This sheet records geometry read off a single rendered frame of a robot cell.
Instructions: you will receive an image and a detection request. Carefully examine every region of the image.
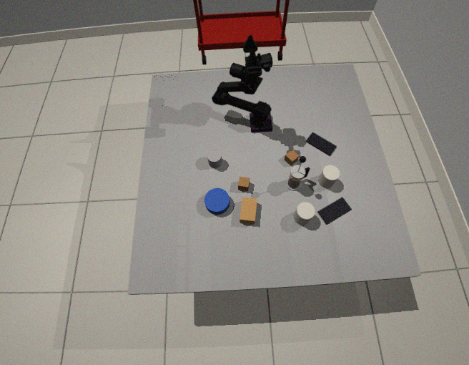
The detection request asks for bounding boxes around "cream cylinder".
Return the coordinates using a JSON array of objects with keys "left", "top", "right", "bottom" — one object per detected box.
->
[
  {"left": 318, "top": 165, "right": 340, "bottom": 188},
  {"left": 293, "top": 203, "right": 315, "bottom": 225}
]

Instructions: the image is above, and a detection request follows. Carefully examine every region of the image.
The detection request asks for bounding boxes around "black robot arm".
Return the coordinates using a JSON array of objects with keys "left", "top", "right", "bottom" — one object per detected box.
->
[{"left": 212, "top": 53, "right": 272, "bottom": 127}]

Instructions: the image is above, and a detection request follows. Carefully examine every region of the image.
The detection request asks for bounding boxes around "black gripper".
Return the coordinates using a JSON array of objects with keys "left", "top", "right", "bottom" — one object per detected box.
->
[{"left": 243, "top": 35, "right": 262, "bottom": 77}]

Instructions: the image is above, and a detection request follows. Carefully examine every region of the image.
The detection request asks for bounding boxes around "blue cylinder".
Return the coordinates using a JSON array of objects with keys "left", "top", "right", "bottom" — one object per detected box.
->
[{"left": 204, "top": 188, "right": 229, "bottom": 215}]

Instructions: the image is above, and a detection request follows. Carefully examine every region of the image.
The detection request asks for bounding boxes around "grey cylinder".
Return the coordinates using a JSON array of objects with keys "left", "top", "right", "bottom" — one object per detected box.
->
[{"left": 207, "top": 150, "right": 222, "bottom": 168}]

